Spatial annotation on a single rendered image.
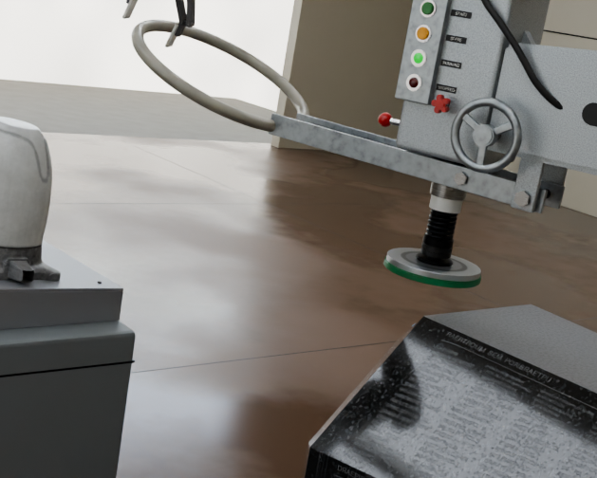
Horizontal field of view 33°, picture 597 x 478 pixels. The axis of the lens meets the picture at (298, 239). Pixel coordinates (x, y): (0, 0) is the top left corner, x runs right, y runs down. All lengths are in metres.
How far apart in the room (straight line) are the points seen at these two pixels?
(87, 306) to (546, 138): 0.95
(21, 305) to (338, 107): 8.47
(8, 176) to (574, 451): 1.09
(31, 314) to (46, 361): 0.09
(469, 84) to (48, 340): 0.98
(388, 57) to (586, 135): 8.52
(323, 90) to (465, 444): 8.29
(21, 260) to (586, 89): 1.11
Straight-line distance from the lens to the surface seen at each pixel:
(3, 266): 1.90
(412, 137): 2.19
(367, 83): 10.40
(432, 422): 1.93
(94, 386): 1.93
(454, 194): 2.24
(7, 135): 1.88
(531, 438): 1.86
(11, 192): 1.87
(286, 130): 2.41
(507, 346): 2.01
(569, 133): 2.07
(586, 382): 1.92
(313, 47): 9.87
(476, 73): 2.13
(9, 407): 1.86
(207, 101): 2.36
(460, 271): 2.27
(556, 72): 2.08
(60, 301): 1.90
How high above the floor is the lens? 1.45
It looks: 13 degrees down
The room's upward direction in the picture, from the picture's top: 10 degrees clockwise
